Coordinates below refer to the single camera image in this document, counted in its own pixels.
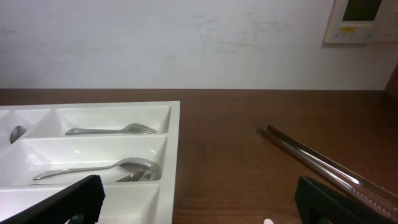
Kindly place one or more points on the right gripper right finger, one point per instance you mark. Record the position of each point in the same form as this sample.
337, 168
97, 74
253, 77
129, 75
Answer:
319, 204

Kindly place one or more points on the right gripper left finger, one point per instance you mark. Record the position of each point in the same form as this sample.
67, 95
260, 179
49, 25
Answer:
81, 202

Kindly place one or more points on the white plastic knife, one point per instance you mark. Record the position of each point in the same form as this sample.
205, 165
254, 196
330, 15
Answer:
268, 221

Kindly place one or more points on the large steel spoon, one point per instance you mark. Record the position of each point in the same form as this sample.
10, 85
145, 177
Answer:
130, 164
142, 176

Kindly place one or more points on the long steel kitchen tongs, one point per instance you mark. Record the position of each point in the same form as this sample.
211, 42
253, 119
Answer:
359, 188

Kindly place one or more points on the steel fork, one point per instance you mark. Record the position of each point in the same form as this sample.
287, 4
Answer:
133, 128

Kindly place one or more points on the small steel teaspoon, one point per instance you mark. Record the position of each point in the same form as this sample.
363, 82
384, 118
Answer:
16, 133

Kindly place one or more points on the white plastic cutlery tray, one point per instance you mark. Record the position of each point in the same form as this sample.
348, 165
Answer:
46, 147

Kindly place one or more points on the white wall control panel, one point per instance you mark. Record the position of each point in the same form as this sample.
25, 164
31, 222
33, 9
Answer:
362, 22

